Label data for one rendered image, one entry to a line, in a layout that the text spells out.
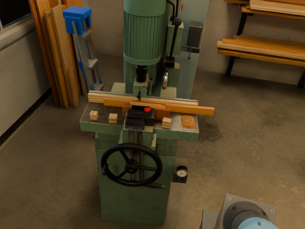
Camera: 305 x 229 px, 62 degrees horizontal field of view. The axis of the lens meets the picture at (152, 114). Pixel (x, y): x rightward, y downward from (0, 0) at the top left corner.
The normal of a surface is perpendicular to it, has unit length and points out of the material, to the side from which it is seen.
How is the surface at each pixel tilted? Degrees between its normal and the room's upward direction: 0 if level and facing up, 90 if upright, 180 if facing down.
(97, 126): 90
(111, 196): 90
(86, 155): 0
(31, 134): 1
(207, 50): 90
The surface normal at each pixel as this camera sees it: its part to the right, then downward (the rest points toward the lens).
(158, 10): 0.61, 0.52
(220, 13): -0.20, 0.59
